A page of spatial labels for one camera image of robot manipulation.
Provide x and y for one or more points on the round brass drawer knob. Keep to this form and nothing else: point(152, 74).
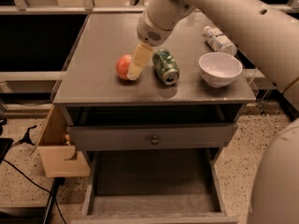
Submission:
point(154, 140)

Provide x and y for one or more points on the light wooden box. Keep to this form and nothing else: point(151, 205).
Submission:
point(59, 156)

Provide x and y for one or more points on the green soda can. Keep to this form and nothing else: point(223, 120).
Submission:
point(165, 66)

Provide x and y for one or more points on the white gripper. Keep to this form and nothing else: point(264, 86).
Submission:
point(150, 32)

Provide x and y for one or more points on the orange red apple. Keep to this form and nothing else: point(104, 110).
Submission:
point(122, 66)

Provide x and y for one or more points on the grey drawer cabinet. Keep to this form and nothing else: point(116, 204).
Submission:
point(91, 94)

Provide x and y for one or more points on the white bowl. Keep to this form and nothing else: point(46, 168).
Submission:
point(219, 69)

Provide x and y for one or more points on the grey top drawer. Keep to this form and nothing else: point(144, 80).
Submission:
point(107, 138)

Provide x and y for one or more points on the metal railing frame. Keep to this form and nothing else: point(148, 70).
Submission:
point(78, 3)

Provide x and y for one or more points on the open grey middle drawer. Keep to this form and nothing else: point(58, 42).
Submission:
point(174, 186)

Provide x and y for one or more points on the clear plastic water bottle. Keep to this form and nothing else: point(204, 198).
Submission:
point(218, 41)

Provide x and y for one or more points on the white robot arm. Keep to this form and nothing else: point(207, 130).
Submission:
point(270, 39)

